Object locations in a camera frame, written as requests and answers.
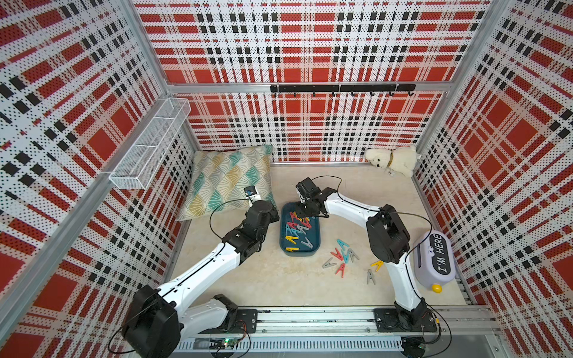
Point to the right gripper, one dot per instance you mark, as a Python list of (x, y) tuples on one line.
[(300, 212)]

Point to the grey clothespin top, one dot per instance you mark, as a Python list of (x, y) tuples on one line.
[(303, 229)]

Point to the grey clothespin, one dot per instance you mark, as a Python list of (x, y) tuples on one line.
[(352, 256), (328, 263), (370, 278), (303, 229)]

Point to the teal plastic storage box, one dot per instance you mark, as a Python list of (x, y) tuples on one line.
[(299, 237)]

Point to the red clothespin bottom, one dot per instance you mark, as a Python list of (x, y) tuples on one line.
[(341, 270)]

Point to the grey clothespin bottom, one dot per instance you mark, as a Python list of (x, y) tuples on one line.
[(370, 278)]

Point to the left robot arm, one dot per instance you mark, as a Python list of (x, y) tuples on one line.
[(159, 318)]

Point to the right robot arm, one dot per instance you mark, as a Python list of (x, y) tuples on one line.
[(388, 238)]

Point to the patterned cushion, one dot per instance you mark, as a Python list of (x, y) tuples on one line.
[(219, 180)]

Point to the white plush dog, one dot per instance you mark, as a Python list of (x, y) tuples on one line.
[(401, 160)]

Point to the green circuit board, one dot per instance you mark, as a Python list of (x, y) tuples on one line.
[(222, 344)]

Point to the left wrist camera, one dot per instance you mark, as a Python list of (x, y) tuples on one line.
[(252, 194)]

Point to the aluminium front rail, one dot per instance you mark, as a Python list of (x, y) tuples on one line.
[(359, 321)]

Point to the black hook rail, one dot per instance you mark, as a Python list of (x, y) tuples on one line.
[(339, 88)]

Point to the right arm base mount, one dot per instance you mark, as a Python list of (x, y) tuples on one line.
[(392, 321)]

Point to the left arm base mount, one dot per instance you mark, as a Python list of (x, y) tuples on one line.
[(236, 319)]

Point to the white wire mesh shelf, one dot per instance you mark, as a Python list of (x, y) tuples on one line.
[(140, 164)]

